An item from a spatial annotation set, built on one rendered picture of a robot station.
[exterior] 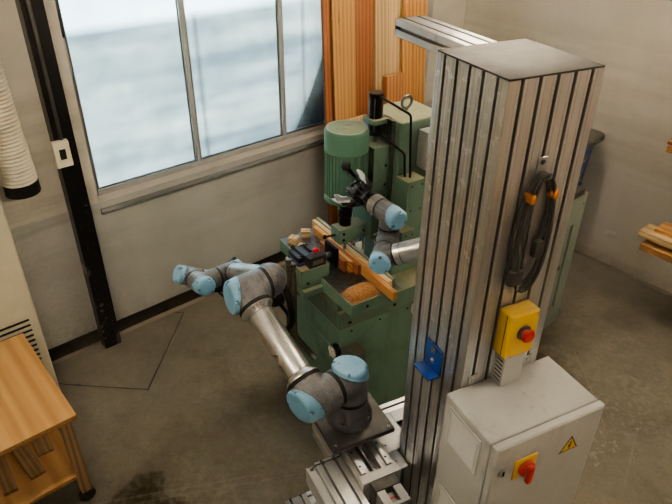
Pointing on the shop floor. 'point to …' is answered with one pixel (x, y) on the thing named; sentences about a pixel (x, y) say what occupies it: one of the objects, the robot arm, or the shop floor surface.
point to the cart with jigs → (35, 430)
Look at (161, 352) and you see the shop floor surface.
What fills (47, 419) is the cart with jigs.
